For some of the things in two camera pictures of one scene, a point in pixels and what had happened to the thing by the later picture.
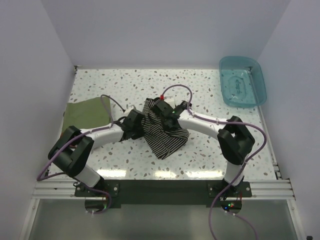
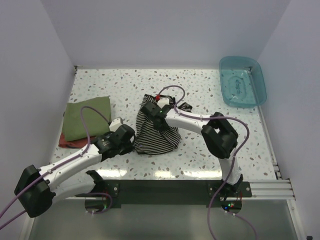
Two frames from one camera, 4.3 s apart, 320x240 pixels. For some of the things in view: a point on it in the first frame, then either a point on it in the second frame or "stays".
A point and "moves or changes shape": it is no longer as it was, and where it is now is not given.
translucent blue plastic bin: x=242 y=81 stays
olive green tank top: x=85 y=114 stays
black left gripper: x=140 y=133 -> x=129 y=148
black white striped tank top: x=166 y=141 moves or changes shape
